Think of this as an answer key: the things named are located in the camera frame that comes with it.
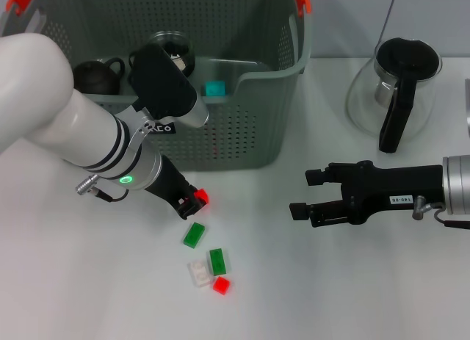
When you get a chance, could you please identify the dark clay teapot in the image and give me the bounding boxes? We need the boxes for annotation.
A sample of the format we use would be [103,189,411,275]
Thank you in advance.
[72,57,126,96]

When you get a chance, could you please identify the teal square toy brick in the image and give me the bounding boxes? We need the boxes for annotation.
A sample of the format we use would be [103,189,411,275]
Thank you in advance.
[204,81,226,98]

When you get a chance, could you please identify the thin grey wall cable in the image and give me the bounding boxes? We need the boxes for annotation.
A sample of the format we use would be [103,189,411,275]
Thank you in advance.
[377,0,401,43]

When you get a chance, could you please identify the small red toy brick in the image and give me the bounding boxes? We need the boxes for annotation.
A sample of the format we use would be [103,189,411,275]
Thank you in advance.
[212,276,232,295]

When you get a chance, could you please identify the green toy brick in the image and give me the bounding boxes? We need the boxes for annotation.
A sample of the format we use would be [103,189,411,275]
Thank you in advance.
[208,247,228,277]
[182,221,206,250]

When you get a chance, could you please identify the right arm cable with connector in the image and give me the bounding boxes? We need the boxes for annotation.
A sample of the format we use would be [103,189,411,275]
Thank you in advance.
[413,195,470,229]

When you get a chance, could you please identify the glass teacup with black handle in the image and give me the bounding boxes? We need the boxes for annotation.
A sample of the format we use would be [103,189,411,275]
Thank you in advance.
[128,30,196,80]

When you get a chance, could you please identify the glass pitcher with black handle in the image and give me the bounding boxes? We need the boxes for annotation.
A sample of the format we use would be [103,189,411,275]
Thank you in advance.
[344,37,444,153]

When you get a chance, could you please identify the grey-green perforated storage bin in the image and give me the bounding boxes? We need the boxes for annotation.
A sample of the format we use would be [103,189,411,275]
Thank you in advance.
[0,0,315,172]

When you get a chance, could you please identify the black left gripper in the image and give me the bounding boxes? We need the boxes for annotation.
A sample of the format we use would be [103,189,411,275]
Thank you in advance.
[144,156,206,221]

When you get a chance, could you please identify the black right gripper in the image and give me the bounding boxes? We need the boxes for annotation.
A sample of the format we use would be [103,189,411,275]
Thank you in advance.
[288,159,447,229]

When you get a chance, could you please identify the white two-stud toy brick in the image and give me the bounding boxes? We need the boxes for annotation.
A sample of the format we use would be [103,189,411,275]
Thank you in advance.
[187,261,214,289]

